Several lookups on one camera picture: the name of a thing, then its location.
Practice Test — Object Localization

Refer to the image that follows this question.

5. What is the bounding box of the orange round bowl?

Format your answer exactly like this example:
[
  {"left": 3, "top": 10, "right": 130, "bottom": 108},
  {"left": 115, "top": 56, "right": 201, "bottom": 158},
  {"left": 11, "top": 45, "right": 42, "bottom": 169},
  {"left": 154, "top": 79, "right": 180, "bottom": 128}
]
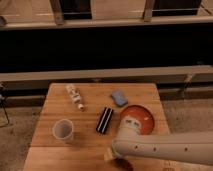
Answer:
[{"left": 120, "top": 105, "right": 155, "bottom": 135}]

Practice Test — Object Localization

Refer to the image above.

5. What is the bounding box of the black stand at left edge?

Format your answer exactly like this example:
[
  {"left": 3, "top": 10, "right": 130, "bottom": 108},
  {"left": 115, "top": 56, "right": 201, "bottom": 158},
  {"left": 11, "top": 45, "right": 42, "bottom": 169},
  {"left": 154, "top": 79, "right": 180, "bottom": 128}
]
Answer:
[{"left": 0, "top": 82, "right": 10, "bottom": 128}]

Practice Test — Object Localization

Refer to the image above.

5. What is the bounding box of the clear plastic cup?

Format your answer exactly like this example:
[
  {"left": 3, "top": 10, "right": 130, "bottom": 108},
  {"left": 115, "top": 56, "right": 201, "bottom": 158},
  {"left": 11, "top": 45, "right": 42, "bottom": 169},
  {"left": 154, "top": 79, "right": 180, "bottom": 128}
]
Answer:
[{"left": 52, "top": 119, "right": 74, "bottom": 143}]

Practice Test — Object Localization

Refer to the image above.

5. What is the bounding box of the black white striped block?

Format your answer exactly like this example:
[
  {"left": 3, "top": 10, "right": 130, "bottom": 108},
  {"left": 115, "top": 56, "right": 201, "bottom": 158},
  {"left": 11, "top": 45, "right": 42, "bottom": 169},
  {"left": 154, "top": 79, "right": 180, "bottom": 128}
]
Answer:
[{"left": 96, "top": 107, "right": 114, "bottom": 134}]

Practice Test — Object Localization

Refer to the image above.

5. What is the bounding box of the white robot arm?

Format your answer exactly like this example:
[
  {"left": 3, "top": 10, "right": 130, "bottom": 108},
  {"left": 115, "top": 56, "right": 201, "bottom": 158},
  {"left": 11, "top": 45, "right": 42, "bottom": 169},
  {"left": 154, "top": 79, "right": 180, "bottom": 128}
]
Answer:
[{"left": 104, "top": 116, "right": 213, "bottom": 166}]

